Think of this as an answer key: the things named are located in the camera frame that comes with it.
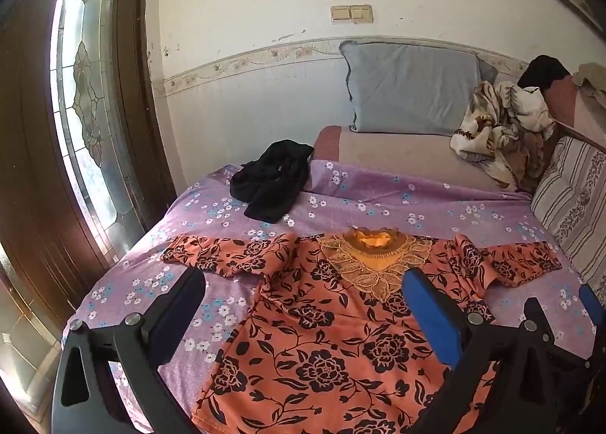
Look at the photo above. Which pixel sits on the black cloth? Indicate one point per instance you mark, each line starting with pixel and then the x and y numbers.
pixel 542 72

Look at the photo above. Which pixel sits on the brown pink mattress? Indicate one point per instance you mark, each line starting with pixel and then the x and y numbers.
pixel 402 154

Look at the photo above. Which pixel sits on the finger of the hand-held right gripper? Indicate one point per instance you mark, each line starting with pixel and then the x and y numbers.
pixel 592 299

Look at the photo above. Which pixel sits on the crumpled beige floral blanket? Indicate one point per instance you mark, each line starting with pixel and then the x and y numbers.
pixel 502 131

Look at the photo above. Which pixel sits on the purple floral blanket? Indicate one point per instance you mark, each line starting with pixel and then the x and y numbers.
pixel 378 207

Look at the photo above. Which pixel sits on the beige cloth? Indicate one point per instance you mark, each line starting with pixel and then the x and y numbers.
pixel 592 79

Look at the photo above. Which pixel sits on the striped beige pillow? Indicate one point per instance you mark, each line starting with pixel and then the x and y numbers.
pixel 573 202

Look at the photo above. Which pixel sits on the black garment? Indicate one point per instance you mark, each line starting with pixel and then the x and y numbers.
pixel 270 183

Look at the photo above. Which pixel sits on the wooden door with stained glass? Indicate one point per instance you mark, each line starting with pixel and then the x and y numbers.
pixel 28 131

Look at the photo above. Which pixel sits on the blue-grey pillow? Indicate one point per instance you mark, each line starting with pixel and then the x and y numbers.
pixel 407 88

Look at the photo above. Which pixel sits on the beige wall switch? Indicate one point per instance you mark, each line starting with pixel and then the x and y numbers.
pixel 341 13
pixel 362 13

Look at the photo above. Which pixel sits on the maroon cushion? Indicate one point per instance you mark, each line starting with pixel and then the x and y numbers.
pixel 568 102

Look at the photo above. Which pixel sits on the orange black floral shirt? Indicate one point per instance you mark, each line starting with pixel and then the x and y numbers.
pixel 331 344

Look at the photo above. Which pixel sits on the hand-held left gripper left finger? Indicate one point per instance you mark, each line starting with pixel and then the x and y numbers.
pixel 180 311

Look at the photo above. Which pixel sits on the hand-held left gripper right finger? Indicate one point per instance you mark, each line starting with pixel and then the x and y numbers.
pixel 431 315

